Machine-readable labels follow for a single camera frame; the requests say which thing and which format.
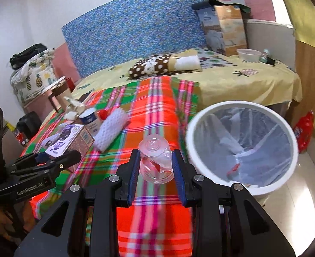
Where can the small black device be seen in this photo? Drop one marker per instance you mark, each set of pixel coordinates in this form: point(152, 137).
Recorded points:
point(272, 61)

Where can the white bowl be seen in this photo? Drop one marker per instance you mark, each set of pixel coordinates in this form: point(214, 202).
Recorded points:
point(248, 55)

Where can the brown polka dot pillow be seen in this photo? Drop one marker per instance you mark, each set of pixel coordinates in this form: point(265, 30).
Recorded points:
point(138, 68)

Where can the brown cardboard box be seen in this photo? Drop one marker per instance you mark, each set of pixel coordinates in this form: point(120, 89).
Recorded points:
point(227, 26)

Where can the small green capped bottle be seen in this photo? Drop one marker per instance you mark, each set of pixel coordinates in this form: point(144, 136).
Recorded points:
point(264, 56)

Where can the plaid blanket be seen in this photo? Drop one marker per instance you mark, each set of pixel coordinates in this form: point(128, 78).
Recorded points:
point(152, 107)

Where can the purple printed carton box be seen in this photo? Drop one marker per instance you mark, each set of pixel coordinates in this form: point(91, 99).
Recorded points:
point(77, 136)

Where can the red white wrapper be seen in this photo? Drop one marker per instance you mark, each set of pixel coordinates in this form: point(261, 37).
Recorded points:
point(233, 169)

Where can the white blue can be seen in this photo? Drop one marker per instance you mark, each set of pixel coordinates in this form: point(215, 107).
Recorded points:
point(92, 120)

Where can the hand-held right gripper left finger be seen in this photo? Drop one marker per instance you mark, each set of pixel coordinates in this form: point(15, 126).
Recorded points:
point(132, 178)

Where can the white folded towel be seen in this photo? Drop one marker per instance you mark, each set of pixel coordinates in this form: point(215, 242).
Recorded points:
point(188, 61)

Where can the white foam net sleeve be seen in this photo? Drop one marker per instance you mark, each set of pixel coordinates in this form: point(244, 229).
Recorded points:
point(109, 128)

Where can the yellow printed bedsheet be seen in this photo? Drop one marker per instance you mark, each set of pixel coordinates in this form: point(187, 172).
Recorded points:
point(227, 85)

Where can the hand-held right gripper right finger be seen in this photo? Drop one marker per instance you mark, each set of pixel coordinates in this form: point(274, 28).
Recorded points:
point(177, 178)

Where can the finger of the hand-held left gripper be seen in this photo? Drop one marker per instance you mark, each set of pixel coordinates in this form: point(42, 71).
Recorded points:
point(62, 163)
point(43, 157)

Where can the clear plastic cup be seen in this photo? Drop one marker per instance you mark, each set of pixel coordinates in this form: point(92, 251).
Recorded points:
point(154, 150)

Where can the black bag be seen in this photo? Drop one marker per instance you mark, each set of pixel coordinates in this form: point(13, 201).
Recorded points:
point(26, 53)

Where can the pineapple print bedding bundle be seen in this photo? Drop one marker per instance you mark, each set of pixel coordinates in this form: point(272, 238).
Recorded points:
point(37, 77)

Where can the white round bin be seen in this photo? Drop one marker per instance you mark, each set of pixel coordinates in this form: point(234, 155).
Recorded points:
point(195, 146)

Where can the clear bin liner bag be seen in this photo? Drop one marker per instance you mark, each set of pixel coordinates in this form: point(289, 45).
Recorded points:
point(254, 139)

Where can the white cabinet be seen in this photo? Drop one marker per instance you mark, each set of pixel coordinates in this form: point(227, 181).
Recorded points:
point(267, 37)

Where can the red plastic bag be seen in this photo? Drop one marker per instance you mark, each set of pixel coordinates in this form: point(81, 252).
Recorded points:
point(304, 131)

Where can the wooden panel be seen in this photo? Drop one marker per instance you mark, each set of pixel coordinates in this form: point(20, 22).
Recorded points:
point(307, 72)

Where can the yellow curtain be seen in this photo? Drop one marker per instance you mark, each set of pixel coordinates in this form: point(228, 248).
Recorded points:
point(302, 5)

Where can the dark flat object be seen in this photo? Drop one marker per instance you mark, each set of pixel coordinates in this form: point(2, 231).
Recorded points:
point(84, 97)

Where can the pink stool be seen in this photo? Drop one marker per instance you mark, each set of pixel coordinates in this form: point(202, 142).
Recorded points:
point(57, 93)

